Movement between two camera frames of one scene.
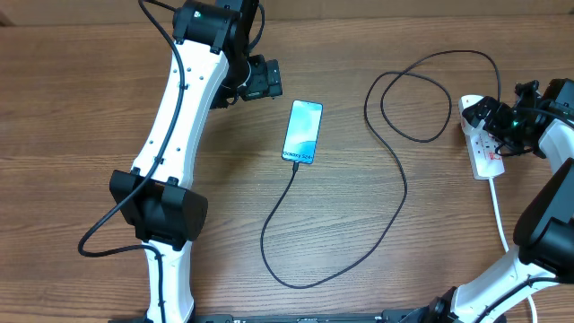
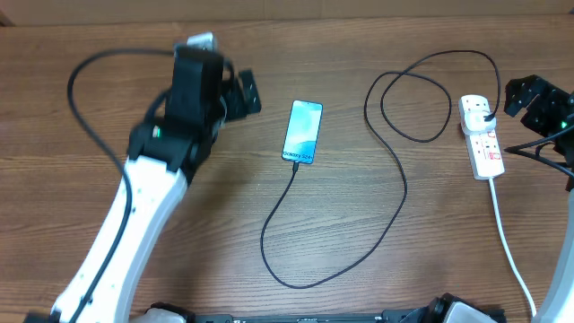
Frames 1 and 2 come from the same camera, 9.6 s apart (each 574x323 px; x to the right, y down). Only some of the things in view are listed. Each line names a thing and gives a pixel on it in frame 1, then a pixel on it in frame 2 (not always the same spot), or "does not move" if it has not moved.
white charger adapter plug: [472, 131] does not move
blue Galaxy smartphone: [302, 131] does not move
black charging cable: [371, 117] does not move
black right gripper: [497, 110] -> [546, 96]
